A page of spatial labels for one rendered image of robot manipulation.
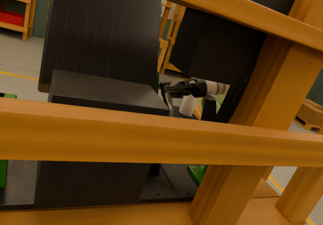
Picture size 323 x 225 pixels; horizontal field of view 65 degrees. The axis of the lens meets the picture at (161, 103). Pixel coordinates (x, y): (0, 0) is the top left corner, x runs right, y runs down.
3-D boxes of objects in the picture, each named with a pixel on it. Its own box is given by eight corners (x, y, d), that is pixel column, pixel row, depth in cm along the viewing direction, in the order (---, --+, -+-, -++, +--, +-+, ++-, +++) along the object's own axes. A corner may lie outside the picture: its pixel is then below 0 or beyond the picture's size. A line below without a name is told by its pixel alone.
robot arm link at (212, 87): (213, 101, 90) (227, 99, 92) (204, 73, 93) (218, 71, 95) (202, 109, 98) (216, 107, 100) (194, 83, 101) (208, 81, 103)
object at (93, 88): (37, 165, 82) (52, 67, 71) (125, 167, 96) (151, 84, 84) (33, 209, 67) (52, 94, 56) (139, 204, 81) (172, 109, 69)
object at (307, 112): (276, 107, 668) (284, 92, 653) (301, 114, 688) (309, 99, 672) (305, 129, 559) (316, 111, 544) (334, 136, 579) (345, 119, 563)
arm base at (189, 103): (176, 108, 169) (185, 85, 164) (188, 111, 173) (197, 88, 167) (181, 115, 161) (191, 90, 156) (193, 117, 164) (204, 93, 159)
